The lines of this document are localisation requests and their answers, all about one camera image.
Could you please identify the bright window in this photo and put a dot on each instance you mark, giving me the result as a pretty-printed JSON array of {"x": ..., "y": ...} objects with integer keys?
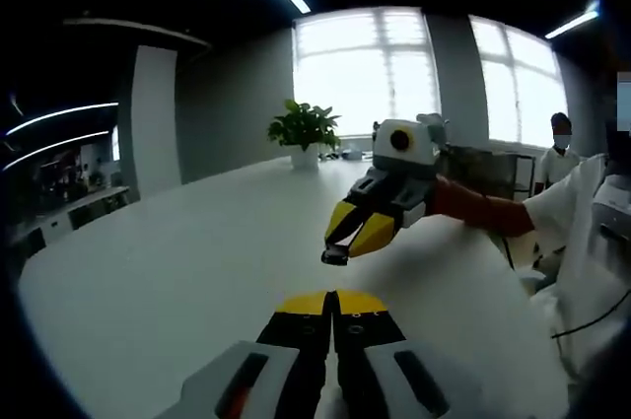
[
  {"x": 522, "y": 89},
  {"x": 355, "y": 74}
]

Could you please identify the black plastic buckle part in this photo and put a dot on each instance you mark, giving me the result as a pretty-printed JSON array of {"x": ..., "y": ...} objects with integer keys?
[{"x": 336, "y": 255}]

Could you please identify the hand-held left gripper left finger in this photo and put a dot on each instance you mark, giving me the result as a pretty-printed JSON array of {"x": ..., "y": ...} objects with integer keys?
[{"x": 301, "y": 340}]

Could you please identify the potted green plant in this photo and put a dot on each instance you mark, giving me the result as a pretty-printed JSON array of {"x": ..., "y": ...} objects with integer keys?
[{"x": 305, "y": 130}]

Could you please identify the grey chest-worn device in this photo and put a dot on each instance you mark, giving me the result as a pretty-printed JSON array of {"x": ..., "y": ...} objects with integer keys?
[{"x": 613, "y": 212}]

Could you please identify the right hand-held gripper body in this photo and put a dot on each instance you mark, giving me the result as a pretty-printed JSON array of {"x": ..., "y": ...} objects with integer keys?
[{"x": 419, "y": 153}]

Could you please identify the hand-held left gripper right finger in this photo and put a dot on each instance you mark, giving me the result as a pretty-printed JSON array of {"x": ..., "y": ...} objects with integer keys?
[{"x": 365, "y": 335}]

